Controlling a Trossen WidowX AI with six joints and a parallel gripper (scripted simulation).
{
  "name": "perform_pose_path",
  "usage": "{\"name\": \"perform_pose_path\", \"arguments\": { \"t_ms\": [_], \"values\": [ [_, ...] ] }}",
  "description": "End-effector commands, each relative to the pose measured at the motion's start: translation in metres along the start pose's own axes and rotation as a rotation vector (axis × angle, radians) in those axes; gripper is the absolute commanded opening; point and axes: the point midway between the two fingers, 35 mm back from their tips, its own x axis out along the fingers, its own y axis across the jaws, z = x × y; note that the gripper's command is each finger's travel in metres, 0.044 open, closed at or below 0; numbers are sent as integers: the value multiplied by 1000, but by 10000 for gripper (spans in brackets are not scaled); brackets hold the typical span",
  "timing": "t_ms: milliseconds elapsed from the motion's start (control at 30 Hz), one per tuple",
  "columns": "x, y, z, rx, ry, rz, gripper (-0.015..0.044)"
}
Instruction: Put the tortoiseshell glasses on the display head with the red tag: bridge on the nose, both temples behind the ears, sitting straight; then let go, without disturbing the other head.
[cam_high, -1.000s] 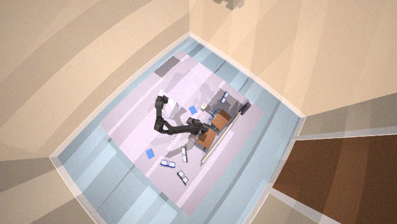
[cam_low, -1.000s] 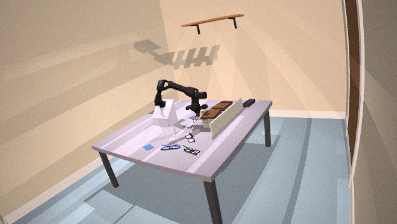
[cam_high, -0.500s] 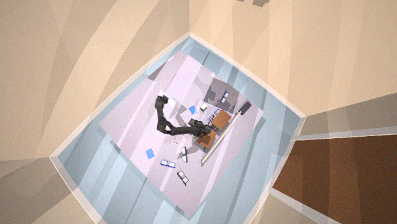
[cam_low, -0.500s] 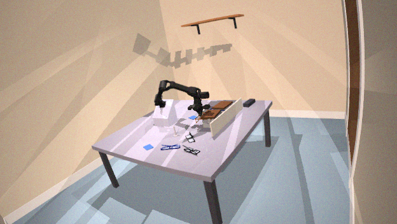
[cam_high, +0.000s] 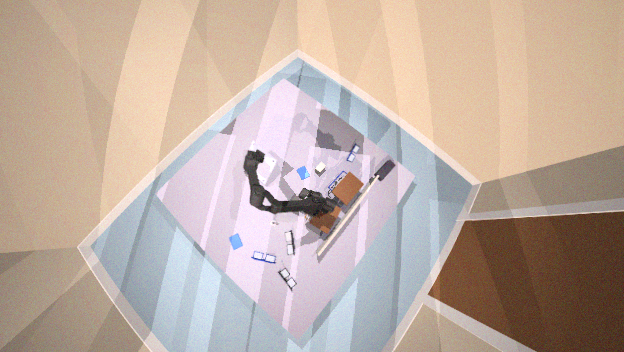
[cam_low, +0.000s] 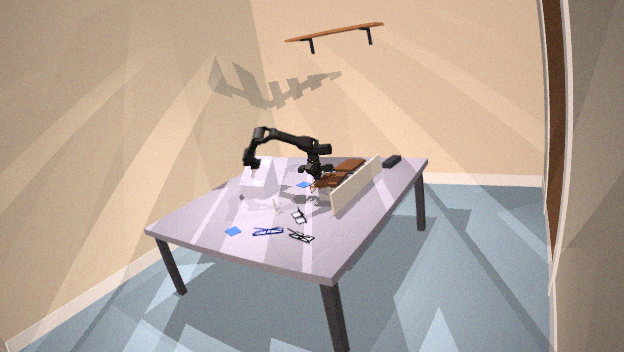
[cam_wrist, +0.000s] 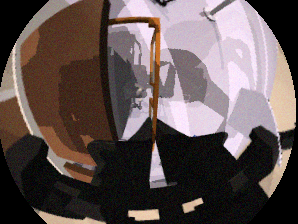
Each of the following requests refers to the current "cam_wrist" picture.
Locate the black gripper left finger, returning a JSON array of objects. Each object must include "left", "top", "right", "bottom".
[{"left": 86, "top": 117, "right": 153, "bottom": 181}]

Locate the beige flat panel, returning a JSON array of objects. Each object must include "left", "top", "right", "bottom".
[{"left": 12, "top": 0, "right": 73, "bottom": 177}]

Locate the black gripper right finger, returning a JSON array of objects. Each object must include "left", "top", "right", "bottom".
[{"left": 154, "top": 119, "right": 229, "bottom": 186}]

